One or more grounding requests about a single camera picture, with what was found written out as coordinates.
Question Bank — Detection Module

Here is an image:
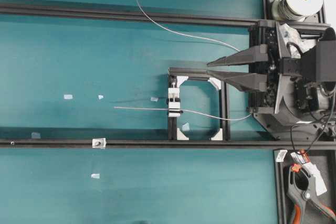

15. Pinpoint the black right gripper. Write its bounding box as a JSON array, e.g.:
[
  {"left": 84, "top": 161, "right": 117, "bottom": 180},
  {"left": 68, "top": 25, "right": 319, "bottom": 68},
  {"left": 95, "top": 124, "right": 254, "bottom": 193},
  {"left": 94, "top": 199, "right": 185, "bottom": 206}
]
[{"left": 206, "top": 22, "right": 302, "bottom": 114}]

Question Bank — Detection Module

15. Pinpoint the thin silver wire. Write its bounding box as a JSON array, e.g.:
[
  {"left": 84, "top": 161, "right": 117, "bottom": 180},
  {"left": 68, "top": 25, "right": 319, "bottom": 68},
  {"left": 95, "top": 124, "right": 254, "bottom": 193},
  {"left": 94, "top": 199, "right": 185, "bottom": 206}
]
[{"left": 114, "top": 0, "right": 252, "bottom": 122}]

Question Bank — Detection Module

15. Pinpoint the silver metal fitting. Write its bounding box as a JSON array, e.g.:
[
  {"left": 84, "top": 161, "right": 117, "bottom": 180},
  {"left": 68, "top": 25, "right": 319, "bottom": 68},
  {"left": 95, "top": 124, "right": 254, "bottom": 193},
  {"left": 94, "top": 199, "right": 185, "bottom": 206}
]
[{"left": 92, "top": 138, "right": 107, "bottom": 149}]

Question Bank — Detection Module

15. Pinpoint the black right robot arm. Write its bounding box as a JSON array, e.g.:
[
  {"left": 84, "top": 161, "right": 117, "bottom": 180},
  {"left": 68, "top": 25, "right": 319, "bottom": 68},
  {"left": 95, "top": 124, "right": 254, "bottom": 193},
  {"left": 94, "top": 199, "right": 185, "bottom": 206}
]
[{"left": 208, "top": 20, "right": 335, "bottom": 141}]

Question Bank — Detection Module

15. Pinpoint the clear bag of screws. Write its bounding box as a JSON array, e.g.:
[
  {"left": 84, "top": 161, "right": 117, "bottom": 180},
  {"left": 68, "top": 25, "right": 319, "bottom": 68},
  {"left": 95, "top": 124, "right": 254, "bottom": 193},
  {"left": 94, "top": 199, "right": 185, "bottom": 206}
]
[{"left": 279, "top": 24, "right": 317, "bottom": 59}]

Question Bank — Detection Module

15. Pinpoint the white label tag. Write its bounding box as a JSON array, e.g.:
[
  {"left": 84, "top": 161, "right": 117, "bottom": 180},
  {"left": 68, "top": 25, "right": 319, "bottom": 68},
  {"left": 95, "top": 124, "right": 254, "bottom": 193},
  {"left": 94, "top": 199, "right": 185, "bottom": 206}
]
[{"left": 275, "top": 150, "right": 287, "bottom": 163}]

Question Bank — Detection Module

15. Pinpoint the orange grey spring clamp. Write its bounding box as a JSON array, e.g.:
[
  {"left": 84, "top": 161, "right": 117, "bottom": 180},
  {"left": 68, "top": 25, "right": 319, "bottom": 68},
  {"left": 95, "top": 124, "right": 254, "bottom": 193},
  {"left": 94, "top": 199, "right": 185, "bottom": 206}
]
[{"left": 286, "top": 151, "right": 335, "bottom": 223}]

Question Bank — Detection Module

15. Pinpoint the black square frame stand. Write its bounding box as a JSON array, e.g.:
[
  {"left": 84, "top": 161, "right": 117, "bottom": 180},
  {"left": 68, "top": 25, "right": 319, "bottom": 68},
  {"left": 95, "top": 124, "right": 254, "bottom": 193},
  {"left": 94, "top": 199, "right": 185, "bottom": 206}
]
[{"left": 167, "top": 67, "right": 230, "bottom": 141}]

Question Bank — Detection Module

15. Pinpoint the white wire spool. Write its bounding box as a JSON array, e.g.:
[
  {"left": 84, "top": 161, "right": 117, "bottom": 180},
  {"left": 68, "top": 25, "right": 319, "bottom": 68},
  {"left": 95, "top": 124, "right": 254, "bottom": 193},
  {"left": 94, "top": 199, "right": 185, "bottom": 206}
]
[{"left": 271, "top": 0, "right": 323, "bottom": 22}]

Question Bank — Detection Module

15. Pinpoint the white wire clamp block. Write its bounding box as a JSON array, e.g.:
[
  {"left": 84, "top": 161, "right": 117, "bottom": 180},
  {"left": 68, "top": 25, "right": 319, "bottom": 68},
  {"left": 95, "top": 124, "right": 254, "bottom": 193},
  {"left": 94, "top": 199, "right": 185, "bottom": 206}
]
[{"left": 167, "top": 81, "right": 183, "bottom": 118}]

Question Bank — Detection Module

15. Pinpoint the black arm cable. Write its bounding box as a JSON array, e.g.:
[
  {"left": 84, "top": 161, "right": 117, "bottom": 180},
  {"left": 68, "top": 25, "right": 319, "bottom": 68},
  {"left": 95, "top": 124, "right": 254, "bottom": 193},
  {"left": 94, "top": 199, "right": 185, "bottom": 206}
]
[{"left": 290, "top": 119, "right": 336, "bottom": 156}]

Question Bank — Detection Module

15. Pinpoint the upper black aluminium rail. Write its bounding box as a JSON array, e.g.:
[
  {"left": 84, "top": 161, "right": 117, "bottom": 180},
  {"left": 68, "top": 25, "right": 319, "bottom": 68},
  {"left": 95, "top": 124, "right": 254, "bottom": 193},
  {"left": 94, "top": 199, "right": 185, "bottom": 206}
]
[{"left": 0, "top": 0, "right": 331, "bottom": 34}]

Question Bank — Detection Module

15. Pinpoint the black aluminium rail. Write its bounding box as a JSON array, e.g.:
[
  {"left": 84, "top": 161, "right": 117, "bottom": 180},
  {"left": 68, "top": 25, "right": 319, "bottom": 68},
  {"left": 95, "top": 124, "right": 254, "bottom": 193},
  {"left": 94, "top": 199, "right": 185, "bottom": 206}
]
[
  {"left": 0, "top": 0, "right": 331, "bottom": 34},
  {"left": 0, "top": 138, "right": 336, "bottom": 150}
]

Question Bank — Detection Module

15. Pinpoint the lower black aluminium rail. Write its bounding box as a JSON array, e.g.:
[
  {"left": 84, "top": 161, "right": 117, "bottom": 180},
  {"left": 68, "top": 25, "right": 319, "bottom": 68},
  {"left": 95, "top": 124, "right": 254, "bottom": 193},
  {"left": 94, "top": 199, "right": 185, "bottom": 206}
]
[{"left": 0, "top": 138, "right": 336, "bottom": 150}]

